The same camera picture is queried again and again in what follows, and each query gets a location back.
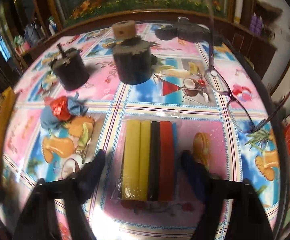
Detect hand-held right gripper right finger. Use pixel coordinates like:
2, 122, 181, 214
181, 151, 273, 240

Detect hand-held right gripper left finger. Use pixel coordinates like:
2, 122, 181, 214
16, 149, 106, 240

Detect multicolour sponge pack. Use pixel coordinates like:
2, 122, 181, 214
111, 112, 183, 203

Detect blue knit cloth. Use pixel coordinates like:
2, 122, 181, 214
40, 92, 89, 130

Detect yellow tray box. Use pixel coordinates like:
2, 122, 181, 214
0, 86, 16, 180

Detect fruit print tablecloth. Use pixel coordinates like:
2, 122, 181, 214
0, 21, 286, 240

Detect black motor with blue label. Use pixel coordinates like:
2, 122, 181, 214
48, 44, 90, 91

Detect black motor with wooden block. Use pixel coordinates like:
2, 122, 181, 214
107, 21, 158, 85

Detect dark flat metal part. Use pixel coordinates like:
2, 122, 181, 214
155, 16, 223, 45

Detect dark wooden cabinet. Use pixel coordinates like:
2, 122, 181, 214
232, 0, 278, 63

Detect grey blue kettle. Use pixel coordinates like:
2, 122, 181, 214
25, 24, 44, 47

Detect white spray bottle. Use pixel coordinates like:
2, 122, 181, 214
48, 16, 60, 34

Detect window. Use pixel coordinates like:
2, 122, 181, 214
0, 31, 11, 62

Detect purple frame eyeglasses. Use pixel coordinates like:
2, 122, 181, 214
205, 5, 290, 133

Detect white yellow striped post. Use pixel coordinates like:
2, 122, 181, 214
234, 0, 247, 24

